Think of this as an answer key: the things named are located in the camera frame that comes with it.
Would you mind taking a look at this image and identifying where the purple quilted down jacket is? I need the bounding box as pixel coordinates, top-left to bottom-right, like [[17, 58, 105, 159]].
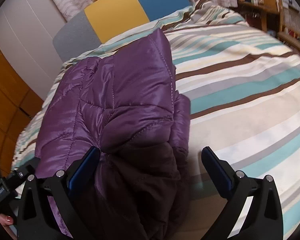
[[35, 29, 190, 239]]

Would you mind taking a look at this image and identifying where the person left hand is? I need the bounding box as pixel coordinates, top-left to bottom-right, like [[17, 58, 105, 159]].
[[0, 214, 17, 240]]

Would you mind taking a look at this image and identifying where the wooden wardrobe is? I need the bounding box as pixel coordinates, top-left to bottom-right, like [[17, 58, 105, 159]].
[[0, 50, 43, 176]]

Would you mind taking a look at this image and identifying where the striped bed duvet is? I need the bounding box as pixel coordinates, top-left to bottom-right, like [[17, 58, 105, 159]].
[[11, 0, 300, 240]]

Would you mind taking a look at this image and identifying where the wooden rattan chair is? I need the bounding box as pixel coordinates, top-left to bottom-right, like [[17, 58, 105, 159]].
[[276, 7, 300, 53]]

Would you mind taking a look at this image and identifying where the wooden desk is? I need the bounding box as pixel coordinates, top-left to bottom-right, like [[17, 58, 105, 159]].
[[237, 0, 282, 32]]

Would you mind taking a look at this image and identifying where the grey yellow blue headboard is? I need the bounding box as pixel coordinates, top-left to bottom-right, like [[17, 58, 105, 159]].
[[53, 0, 191, 62]]

